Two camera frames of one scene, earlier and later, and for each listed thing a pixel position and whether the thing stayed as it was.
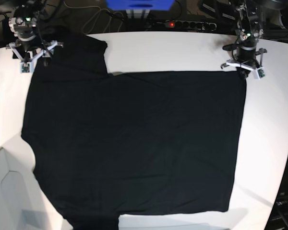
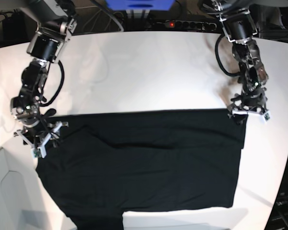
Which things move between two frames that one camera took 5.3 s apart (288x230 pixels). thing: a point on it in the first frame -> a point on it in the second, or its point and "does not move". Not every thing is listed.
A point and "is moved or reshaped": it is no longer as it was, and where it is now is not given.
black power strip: [181, 25] does not move
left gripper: [27, 47] -> [37, 134]
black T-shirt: [135, 143] is moved or reshaped
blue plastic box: [140, 5] does not move
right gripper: [246, 56] -> [253, 102]
